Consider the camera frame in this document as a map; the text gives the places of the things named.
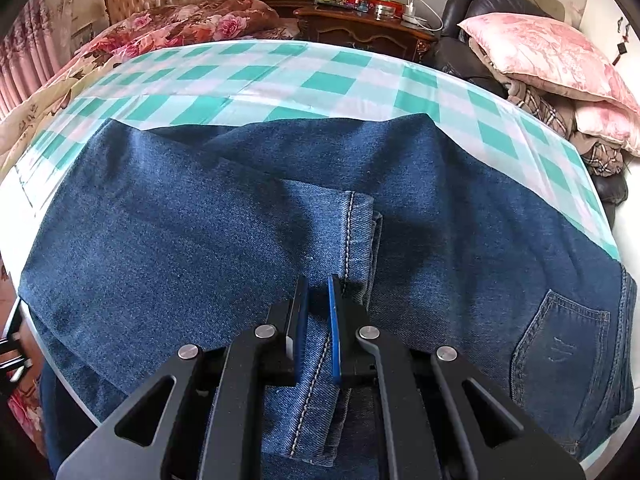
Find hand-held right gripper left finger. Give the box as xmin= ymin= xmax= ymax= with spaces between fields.
xmin=55 ymin=275 xmax=311 ymax=480

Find blue denim pants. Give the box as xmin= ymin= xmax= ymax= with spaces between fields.
xmin=17 ymin=112 xmax=639 ymax=472

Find black leather cushion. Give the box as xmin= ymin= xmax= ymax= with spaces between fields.
xmin=471 ymin=0 xmax=567 ymax=28

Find cream floral bedspread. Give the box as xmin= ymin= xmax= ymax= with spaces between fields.
xmin=0 ymin=50 xmax=126 ymax=171

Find person's right leg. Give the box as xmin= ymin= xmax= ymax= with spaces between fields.
xmin=39 ymin=360 xmax=103 ymax=480

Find green white checkered tablecloth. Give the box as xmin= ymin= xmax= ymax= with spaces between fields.
xmin=0 ymin=40 xmax=640 ymax=466

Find white charger with cable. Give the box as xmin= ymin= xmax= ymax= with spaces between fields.
xmin=400 ymin=0 xmax=443 ymax=31

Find pink curtain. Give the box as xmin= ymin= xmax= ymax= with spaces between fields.
xmin=0 ymin=0 xmax=57 ymax=117

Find black leather armchair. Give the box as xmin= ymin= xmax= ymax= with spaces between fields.
xmin=431 ymin=0 xmax=632 ymax=217

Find beige plaid blanket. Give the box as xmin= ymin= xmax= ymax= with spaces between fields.
xmin=469 ymin=35 xmax=627 ymax=179

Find black hanging ornament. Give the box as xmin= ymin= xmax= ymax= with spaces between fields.
xmin=612 ymin=16 xmax=632 ymax=67

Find large pink floral pillow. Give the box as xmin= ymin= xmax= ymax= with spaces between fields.
xmin=456 ymin=12 xmax=627 ymax=107

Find red floral quilt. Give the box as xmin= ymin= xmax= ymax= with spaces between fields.
xmin=82 ymin=0 xmax=297 ymax=61

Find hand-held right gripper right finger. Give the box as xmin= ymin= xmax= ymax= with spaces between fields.
xmin=327 ymin=274 xmax=586 ymax=480

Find small pink floral pillow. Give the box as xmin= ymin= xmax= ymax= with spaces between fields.
xmin=574 ymin=99 xmax=640 ymax=159

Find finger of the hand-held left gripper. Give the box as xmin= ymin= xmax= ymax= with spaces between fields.
xmin=0 ymin=302 xmax=33 ymax=395

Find dark wooden nightstand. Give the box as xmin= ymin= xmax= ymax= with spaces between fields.
xmin=292 ymin=4 xmax=439 ymax=64

